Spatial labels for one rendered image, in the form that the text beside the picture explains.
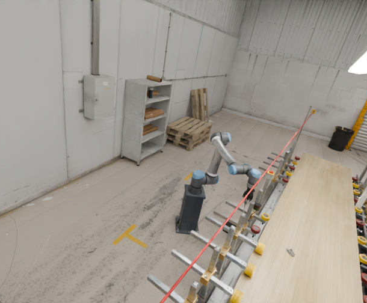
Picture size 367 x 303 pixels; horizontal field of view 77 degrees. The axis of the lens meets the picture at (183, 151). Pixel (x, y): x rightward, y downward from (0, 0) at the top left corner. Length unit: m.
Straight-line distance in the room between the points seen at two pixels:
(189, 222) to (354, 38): 8.18
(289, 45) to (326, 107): 2.57
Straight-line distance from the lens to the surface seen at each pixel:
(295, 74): 9.62
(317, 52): 9.63
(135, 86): 4.16
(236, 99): 9.99
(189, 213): 3.08
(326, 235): 2.63
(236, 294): 1.65
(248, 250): 2.45
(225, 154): 2.32
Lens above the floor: 2.26
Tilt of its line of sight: 25 degrees down
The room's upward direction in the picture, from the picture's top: 11 degrees clockwise
